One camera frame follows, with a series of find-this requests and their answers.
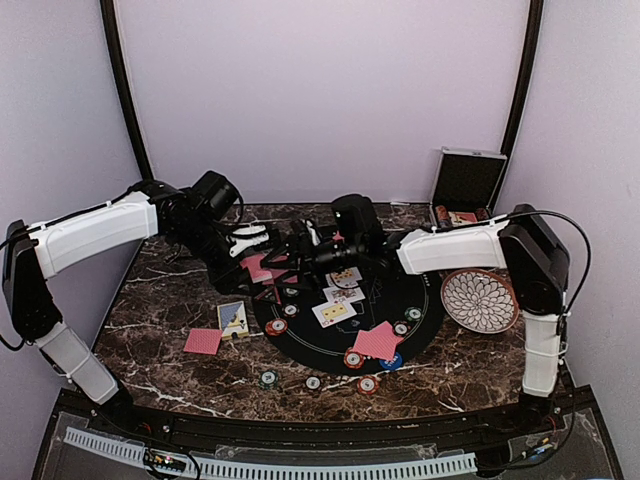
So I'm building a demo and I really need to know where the boxed card deck in case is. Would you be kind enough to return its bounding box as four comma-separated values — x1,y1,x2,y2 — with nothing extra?
449,211,478,226

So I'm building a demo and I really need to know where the face-up yellow court card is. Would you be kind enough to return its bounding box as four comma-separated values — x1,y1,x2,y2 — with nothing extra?
312,302,356,328

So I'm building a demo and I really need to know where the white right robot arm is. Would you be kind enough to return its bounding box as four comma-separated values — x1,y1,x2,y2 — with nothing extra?
285,196,570,434

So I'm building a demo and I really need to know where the red backed card deck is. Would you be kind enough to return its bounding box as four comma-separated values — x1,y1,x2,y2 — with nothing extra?
240,253,273,284

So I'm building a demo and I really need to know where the blue backed card deck box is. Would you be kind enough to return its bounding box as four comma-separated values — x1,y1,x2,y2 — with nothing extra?
217,301,249,340

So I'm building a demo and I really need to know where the brown chip roll in case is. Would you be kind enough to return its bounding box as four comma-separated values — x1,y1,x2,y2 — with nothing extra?
475,208,490,222

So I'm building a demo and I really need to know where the aluminium poker case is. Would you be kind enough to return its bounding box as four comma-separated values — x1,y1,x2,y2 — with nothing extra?
428,147,508,227

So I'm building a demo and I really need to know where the red card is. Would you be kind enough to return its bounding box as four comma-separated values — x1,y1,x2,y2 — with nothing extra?
352,330,395,360
353,321,403,361
183,328,222,355

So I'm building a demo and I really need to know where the red yellow poker chip stack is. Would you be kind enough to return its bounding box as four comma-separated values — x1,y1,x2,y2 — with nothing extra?
357,375,379,395

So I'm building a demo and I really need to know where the face-up king card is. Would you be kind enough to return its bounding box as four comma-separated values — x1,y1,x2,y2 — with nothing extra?
323,286,365,303

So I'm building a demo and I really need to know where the patterned ceramic plate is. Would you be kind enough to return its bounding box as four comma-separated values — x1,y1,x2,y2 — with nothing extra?
441,269,519,334

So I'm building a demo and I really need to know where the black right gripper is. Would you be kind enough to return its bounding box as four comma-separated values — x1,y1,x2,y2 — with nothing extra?
261,233,364,294

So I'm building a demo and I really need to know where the green poker chip stack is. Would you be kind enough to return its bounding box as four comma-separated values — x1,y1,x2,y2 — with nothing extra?
259,370,279,390

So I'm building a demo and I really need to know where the face-up nine diamonds card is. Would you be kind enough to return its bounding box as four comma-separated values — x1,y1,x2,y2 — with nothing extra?
326,267,362,289

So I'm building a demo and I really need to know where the round black poker mat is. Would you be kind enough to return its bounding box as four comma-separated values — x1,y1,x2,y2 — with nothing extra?
252,241,444,376

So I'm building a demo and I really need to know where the black corner frame post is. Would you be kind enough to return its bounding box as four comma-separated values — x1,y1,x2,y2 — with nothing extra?
500,0,544,158

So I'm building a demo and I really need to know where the black left frame post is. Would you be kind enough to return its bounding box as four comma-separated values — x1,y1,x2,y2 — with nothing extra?
99,0,161,194

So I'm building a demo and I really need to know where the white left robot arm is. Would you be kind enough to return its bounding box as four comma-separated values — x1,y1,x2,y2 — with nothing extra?
2,171,244,436

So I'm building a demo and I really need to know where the red triangle all-in marker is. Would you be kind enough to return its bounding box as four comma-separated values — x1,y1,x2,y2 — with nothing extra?
254,288,280,305

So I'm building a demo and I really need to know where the blue small blind button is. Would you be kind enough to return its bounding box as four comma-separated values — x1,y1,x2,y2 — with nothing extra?
379,352,404,371

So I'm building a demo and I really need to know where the black red poker chip stack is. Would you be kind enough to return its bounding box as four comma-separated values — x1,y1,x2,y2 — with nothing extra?
305,376,322,391

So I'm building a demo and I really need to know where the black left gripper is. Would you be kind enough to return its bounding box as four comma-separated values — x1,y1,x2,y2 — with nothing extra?
172,217,256,295

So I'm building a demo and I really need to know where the white slotted cable duct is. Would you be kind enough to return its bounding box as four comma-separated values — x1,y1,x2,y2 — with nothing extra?
63,427,477,479

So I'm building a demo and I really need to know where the purple and orange chip roll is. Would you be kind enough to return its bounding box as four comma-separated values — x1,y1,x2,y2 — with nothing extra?
434,205,452,228

